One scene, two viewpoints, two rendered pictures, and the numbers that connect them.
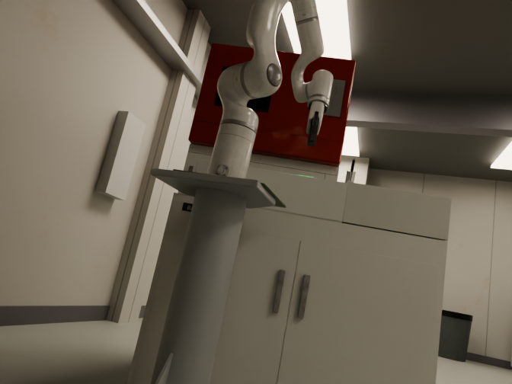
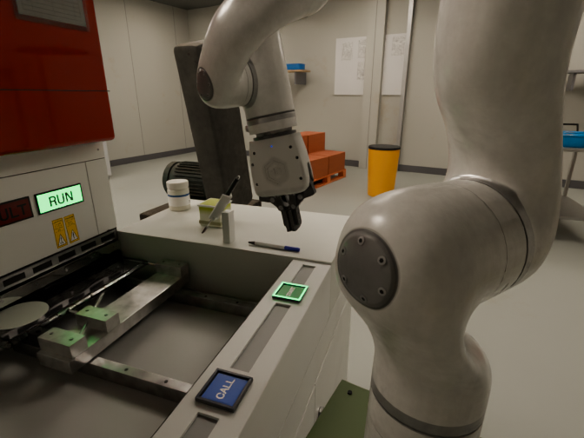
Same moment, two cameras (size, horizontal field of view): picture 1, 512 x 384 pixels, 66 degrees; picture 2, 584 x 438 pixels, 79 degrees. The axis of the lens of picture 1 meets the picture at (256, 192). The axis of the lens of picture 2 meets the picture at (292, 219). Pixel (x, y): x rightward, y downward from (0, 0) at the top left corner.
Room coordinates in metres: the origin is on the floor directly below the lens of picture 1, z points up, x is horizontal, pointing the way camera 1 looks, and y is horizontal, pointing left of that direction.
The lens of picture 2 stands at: (1.27, 0.43, 1.33)
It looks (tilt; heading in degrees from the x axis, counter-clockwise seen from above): 19 degrees down; 282
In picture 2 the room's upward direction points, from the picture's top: straight up
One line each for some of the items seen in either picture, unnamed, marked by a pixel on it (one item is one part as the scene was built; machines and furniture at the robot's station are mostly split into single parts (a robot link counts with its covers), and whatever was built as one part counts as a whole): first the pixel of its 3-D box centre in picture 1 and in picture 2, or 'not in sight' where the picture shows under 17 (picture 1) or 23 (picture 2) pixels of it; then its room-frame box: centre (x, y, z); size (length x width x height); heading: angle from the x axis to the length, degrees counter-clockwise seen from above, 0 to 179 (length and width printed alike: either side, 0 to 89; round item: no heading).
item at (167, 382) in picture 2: not in sight; (109, 370); (1.72, -0.03, 0.84); 0.50 x 0.02 x 0.03; 172
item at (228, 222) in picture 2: (348, 187); (222, 216); (1.62, -0.39, 1.03); 0.06 x 0.04 x 0.13; 172
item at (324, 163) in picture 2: not in sight; (308, 158); (2.16, -5.28, 0.36); 1.28 x 0.88 x 0.73; 72
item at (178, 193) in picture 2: not in sight; (178, 195); (1.87, -0.63, 1.01); 0.07 x 0.07 x 0.10
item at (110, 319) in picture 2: not in sight; (97, 318); (1.79, -0.10, 0.89); 0.08 x 0.03 x 0.03; 172
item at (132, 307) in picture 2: not in sight; (128, 310); (1.78, -0.18, 0.87); 0.36 x 0.08 x 0.03; 82
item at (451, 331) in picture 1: (451, 334); not in sight; (6.44, -3.49, 0.35); 0.56 x 0.55 x 0.70; 161
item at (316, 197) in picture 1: (267, 192); (266, 365); (1.41, -0.04, 0.89); 0.55 x 0.09 x 0.14; 82
